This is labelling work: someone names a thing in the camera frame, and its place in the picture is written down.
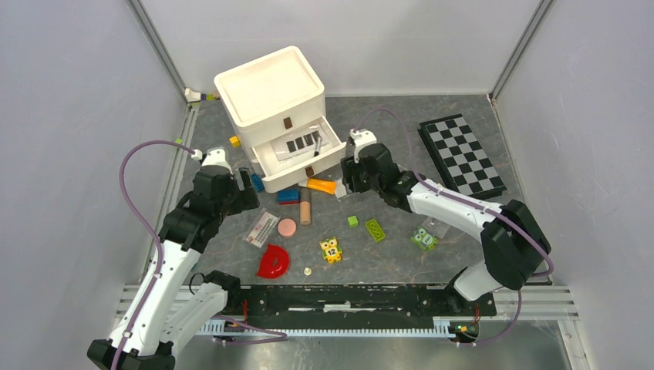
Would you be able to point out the clear packet white strips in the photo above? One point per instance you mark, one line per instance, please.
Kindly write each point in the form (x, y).
(340, 191)

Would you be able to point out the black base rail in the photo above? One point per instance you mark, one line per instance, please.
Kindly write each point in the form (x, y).
(355, 306)

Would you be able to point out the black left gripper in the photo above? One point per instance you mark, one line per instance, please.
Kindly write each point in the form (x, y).
(245, 198)

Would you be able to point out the yellow owl brick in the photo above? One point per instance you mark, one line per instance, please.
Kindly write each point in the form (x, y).
(331, 251)

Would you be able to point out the blue flat brick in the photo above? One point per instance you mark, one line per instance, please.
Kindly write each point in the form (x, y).
(257, 182)

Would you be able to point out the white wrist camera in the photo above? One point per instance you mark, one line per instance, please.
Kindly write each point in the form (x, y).
(214, 157)
(358, 140)

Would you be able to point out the orange cream tube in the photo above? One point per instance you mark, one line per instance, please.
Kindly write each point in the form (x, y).
(325, 186)

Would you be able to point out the false eyelash case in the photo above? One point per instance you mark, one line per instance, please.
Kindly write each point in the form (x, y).
(264, 224)

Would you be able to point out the white three-drawer organizer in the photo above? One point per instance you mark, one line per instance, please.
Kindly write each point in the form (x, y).
(274, 96)

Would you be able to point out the red arch brick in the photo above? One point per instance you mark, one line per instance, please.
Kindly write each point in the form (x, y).
(274, 262)

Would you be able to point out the blue red duplo brick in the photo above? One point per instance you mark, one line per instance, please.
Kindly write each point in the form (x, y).
(287, 197)

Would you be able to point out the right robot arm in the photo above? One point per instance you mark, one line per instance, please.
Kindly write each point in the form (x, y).
(514, 246)

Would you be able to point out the black grey chessboard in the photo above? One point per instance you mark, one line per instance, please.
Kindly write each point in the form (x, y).
(460, 160)

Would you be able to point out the clear plastic bag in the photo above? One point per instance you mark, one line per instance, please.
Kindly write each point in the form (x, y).
(435, 227)

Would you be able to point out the small lime green cube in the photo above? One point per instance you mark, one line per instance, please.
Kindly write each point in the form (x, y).
(352, 221)

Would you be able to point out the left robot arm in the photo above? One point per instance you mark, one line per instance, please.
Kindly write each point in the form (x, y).
(148, 335)

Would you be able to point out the lime green flat brick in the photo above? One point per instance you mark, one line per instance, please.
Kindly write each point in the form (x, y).
(375, 231)

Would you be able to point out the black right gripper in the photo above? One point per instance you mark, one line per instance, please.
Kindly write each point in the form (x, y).
(350, 168)

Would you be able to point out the white corner block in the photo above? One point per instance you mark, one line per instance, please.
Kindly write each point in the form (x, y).
(192, 96)

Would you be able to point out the yellow small cube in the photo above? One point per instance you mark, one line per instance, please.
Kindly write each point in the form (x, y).
(235, 142)

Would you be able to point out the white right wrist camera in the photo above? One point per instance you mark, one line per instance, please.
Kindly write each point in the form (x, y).
(358, 140)

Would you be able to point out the eyeshadow palette in drawer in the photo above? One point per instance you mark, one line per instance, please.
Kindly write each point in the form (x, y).
(297, 144)

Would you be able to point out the beige foundation bottle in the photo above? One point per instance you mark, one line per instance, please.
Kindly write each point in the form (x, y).
(305, 210)

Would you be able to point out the pink round sponge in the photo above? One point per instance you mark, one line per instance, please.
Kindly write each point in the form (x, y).
(287, 227)

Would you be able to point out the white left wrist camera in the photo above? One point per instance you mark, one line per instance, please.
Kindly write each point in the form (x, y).
(214, 157)

